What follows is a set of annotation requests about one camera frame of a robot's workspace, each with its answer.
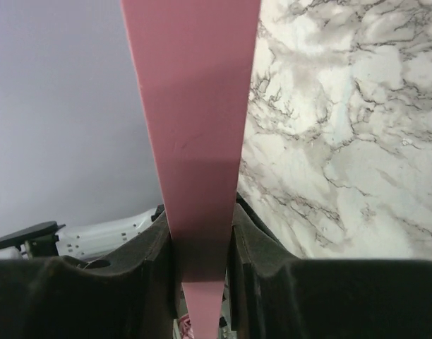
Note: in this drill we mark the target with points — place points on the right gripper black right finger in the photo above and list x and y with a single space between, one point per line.
274 294

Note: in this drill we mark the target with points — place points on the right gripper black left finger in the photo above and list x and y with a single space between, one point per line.
128 293

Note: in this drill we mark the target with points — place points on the pink wooden picture frame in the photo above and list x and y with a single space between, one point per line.
193 61

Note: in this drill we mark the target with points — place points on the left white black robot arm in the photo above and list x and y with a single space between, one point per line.
86 242

